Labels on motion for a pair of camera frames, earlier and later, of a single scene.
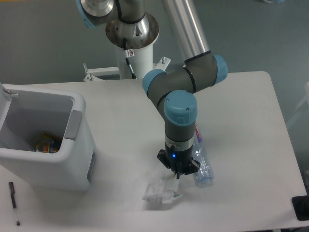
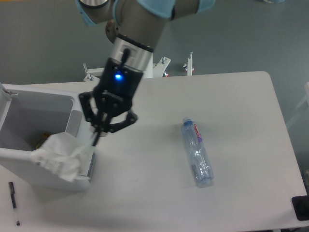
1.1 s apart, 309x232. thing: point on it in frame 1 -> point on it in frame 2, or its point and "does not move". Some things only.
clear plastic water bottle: (205, 176) does not move
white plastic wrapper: (163, 190) -> (62, 153)
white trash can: (26, 114) does not move
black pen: (12, 193) does not move
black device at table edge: (301, 205) does not move
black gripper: (180, 162) -> (114, 92)
